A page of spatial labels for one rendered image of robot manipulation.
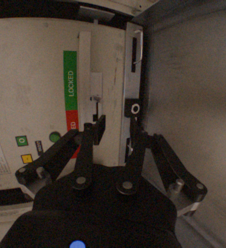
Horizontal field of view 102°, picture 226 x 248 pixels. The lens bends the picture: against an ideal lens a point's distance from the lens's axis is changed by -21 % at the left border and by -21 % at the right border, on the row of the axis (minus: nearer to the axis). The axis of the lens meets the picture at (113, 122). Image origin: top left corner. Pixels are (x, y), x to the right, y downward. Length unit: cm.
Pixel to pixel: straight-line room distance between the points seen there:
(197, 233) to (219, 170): 21
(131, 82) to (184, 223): 46
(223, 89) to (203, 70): 6
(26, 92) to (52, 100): 7
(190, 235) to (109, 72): 51
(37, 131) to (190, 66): 42
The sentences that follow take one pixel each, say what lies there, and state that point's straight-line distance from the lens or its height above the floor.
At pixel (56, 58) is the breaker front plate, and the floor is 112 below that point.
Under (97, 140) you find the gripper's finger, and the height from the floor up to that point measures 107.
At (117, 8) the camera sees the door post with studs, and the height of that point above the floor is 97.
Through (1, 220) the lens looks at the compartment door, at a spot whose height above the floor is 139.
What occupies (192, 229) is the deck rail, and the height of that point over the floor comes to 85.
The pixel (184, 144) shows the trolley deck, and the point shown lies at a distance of 33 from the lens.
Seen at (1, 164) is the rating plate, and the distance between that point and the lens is 45.
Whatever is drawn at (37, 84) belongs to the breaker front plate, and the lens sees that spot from 34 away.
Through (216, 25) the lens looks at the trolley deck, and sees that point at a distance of 32.
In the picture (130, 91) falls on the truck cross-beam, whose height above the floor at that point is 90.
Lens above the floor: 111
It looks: 24 degrees down
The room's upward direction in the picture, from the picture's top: 97 degrees counter-clockwise
